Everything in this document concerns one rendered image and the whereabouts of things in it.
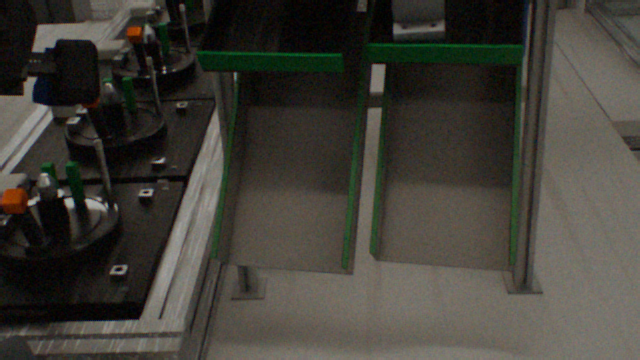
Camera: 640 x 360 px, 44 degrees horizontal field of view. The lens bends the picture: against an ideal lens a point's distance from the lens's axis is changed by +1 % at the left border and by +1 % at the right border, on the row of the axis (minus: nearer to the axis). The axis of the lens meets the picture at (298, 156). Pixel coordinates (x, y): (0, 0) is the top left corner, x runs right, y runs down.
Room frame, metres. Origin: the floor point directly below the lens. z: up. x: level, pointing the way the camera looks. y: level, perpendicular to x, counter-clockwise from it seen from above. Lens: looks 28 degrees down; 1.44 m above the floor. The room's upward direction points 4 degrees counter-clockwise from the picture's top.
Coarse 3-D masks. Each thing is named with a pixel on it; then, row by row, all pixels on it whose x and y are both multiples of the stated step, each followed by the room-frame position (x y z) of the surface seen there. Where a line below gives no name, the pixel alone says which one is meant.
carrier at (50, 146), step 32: (128, 96) 1.04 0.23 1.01; (64, 128) 1.05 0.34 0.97; (128, 128) 0.99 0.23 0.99; (160, 128) 0.98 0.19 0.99; (192, 128) 1.01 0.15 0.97; (32, 160) 0.95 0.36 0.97; (64, 160) 0.94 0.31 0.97; (96, 160) 0.94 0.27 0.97; (128, 160) 0.93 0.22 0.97; (192, 160) 0.92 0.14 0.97
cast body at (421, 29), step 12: (396, 0) 0.64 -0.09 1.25; (408, 0) 0.64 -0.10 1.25; (420, 0) 0.64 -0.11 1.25; (432, 0) 0.63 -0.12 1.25; (444, 0) 0.64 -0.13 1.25; (396, 12) 0.64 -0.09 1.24; (408, 12) 0.64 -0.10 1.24; (420, 12) 0.64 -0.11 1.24; (432, 12) 0.64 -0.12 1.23; (444, 12) 0.64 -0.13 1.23; (396, 24) 0.65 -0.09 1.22; (408, 24) 0.64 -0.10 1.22; (420, 24) 0.64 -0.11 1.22; (432, 24) 0.64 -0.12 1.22; (444, 24) 0.64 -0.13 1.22; (396, 36) 0.64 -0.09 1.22; (408, 36) 0.64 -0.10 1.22; (420, 36) 0.64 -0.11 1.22; (432, 36) 0.64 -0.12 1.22; (444, 36) 0.64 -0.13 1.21
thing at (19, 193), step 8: (24, 184) 0.70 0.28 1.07; (8, 192) 0.68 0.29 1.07; (16, 192) 0.68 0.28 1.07; (24, 192) 0.68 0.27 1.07; (8, 200) 0.67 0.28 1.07; (16, 200) 0.67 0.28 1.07; (24, 200) 0.68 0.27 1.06; (8, 208) 0.67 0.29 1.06; (16, 208) 0.67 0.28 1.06; (24, 208) 0.67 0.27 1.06; (16, 216) 0.68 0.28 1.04; (24, 216) 0.68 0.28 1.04; (32, 216) 0.69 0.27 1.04; (24, 224) 0.68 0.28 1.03; (32, 224) 0.68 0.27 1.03; (24, 232) 0.69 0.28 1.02; (32, 232) 0.69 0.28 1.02; (40, 232) 0.70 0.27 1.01; (32, 240) 0.69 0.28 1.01; (40, 240) 0.69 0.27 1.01
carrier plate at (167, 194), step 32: (32, 192) 0.86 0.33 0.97; (64, 192) 0.86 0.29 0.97; (96, 192) 0.85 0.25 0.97; (128, 192) 0.84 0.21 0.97; (160, 192) 0.84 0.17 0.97; (128, 224) 0.77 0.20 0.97; (160, 224) 0.76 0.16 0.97; (128, 256) 0.70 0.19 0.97; (160, 256) 0.71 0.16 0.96; (0, 288) 0.66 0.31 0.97; (32, 288) 0.66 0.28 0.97; (64, 288) 0.65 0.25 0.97; (96, 288) 0.65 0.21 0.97; (128, 288) 0.65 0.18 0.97
